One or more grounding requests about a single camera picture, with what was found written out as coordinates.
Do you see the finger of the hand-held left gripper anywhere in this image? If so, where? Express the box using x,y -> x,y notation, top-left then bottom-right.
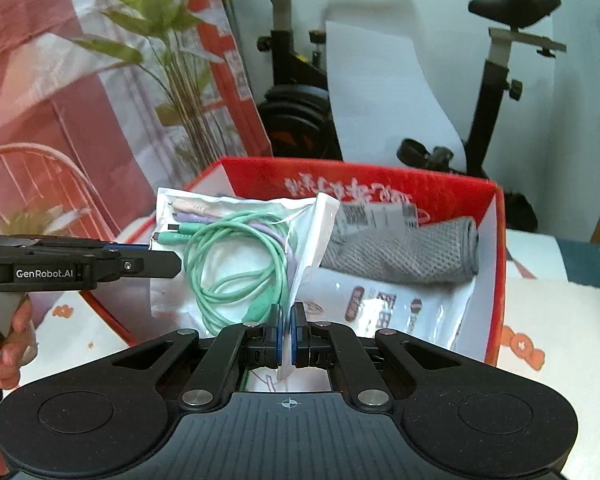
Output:
116,251 -> 183,281
97,242 -> 153,253

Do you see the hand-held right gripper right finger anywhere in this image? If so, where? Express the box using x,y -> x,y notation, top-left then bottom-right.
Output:
290,302 -> 476,413

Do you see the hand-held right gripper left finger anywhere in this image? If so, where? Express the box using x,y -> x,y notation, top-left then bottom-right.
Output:
111,304 -> 286,413

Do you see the clear packet of green cables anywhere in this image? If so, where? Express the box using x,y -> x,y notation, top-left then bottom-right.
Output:
149,186 -> 342,377

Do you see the white face mask packet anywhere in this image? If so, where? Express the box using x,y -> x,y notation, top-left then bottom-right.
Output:
242,265 -> 475,394

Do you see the red cardboard box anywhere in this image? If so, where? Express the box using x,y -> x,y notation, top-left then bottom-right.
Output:
80,156 -> 509,368

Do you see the person's left hand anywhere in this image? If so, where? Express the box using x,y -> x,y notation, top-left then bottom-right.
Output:
0,299 -> 39,391

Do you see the grey folded towel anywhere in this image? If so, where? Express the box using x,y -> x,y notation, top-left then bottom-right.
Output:
320,216 -> 481,289

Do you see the clear packet with white label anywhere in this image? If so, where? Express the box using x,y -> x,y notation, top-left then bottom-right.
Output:
332,202 -> 432,235

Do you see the tall green bamboo plant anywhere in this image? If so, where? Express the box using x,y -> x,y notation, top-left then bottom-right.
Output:
67,0 -> 226,173

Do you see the pink printed curtain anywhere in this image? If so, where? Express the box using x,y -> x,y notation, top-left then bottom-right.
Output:
0,0 -> 274,242

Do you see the black exercise bike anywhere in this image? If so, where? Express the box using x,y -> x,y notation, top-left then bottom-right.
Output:
207,0 -> 569,232

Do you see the white paper sheet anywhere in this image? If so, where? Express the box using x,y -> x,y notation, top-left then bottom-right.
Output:
324,20 -> 467,177

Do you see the white printed blanket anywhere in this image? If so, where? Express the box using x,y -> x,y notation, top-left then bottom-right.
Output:
10,205 -> 600,466

